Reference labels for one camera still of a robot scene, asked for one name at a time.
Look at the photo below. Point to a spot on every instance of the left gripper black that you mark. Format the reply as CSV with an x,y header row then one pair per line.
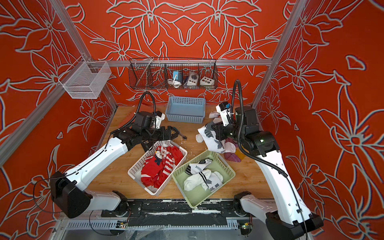
x,y
169,133

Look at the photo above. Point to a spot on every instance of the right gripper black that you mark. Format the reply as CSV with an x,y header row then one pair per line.
x,y
219,131

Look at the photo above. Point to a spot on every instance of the white grey sport sock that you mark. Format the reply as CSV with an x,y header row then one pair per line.
x,y
197,167
208,135

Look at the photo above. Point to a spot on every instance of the red christmas sock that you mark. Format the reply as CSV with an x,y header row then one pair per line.
x,y
177,155

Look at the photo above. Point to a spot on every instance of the red white striped sock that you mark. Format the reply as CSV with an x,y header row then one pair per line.
x,y
167,164

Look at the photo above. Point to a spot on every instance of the small white sock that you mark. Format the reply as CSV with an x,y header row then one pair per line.
x,y
213,182

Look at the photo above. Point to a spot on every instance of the white sock black stripes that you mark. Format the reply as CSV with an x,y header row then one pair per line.
x,y
195,180

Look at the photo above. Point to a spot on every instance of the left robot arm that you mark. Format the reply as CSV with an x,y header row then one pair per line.
x,y
69,190

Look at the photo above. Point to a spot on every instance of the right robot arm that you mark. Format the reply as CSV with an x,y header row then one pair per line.
x,y
290,219

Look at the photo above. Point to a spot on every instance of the blue perforated plastic basket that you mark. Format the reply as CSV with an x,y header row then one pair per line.
x,y
186,109

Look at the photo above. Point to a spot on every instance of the white perforated plastic basket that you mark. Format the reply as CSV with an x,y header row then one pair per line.
x,y
135,171

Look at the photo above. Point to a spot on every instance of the green perforated plastic basket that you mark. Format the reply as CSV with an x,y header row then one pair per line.
x,y
195,197

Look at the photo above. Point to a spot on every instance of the purple sock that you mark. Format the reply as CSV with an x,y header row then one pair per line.
x,y
232,156

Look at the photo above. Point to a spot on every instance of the blue white charger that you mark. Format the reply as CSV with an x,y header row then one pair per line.
x,y
177,76

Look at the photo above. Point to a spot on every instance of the white round socket adapter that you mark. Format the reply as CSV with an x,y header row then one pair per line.
x,y
192,80

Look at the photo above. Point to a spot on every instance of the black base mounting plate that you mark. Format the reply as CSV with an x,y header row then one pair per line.
x,y
176,213

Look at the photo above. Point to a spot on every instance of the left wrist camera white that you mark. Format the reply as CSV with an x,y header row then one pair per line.
x,y
159,117

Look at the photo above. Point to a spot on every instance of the ratchet wrench green handle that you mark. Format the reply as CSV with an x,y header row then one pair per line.
x,y
183,136

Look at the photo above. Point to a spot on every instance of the black wire wall basket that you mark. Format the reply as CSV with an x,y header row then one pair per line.
x,y
157,73

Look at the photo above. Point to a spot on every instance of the white wire mesh basket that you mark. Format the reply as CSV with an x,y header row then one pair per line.
x,y
85,81

